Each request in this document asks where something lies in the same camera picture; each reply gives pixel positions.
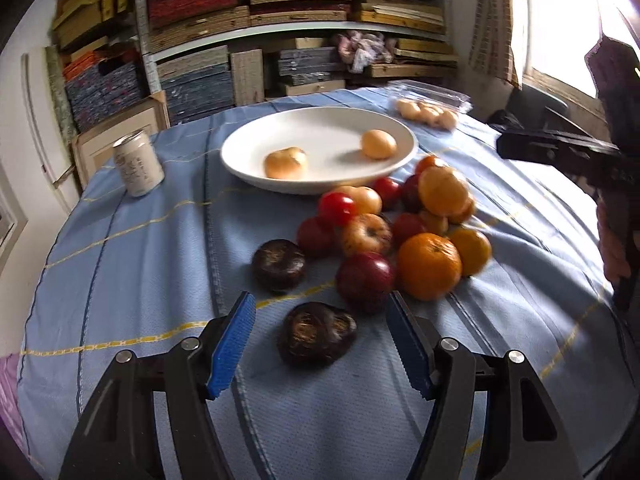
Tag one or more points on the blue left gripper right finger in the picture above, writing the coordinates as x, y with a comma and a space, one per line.
415, 351

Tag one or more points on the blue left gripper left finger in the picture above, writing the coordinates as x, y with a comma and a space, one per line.
230, 342

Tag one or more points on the large orange mandarin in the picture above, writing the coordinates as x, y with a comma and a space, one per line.
428, 266

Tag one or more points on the dark brown chestnut fruit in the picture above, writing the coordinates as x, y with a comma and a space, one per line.
314, 335

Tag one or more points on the dark red plum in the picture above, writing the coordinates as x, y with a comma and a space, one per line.
363, 281
405, 226

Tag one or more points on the yellow-orange plum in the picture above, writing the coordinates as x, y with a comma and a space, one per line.
474, 250
434, 224

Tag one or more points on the tan scarred round fruit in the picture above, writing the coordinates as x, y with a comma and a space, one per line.
445, 192

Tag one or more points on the red cherry tomato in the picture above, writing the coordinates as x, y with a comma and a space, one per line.
337, 209

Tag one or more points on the large tan round fruit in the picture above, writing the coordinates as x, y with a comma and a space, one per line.
378, 144

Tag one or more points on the person right hand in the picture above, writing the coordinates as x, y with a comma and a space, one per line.
612, 250

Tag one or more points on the beige curtain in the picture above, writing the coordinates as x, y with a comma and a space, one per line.
491, 51

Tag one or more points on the blue checked tablecloth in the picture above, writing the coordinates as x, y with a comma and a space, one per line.
144, 273

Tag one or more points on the clear plastic fruit box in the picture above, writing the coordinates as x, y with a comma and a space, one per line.
436, 107

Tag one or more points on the white beverage can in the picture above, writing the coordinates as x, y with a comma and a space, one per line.
137, 163

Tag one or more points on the white ceramic plate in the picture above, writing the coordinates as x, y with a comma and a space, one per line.
330, 137

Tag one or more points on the purple cloth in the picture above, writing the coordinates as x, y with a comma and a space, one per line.
10, 414

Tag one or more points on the framed picture leaning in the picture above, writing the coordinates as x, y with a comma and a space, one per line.
93, 148

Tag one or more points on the pink plastic bag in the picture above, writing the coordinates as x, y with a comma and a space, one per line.
359, 50

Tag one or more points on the metal storage shelf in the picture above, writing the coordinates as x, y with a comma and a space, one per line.
210, 55

